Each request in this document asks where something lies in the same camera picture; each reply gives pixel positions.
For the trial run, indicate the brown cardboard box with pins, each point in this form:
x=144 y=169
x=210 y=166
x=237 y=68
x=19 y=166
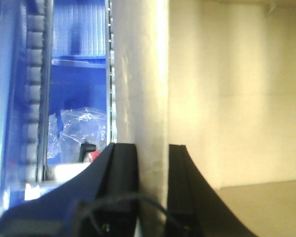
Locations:
x=218 y=76

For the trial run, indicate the blue plastic crate on rollers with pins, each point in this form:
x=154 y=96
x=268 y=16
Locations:
x=13 y=101

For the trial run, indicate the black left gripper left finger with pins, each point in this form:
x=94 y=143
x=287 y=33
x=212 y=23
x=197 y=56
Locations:
x=113 y=172

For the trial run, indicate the middle grey roller track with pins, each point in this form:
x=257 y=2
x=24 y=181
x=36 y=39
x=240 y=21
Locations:
x=110 y=60

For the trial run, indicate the grey roller track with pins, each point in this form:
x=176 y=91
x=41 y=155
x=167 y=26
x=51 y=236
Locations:
x=38 y=53
x=110 y=60

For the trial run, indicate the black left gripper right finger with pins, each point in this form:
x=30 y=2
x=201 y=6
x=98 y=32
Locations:
x=193 y=202

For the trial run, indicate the small black red item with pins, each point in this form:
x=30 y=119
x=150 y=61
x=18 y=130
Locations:
x=88 y=153

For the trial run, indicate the clear plastic bag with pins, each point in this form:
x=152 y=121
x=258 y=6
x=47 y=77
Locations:
x=69 y=129

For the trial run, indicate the left grey roller track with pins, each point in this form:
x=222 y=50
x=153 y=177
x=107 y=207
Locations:
x=38 y=53

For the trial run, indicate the blue plastic bin below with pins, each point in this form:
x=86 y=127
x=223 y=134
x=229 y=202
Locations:
x=78 y=65

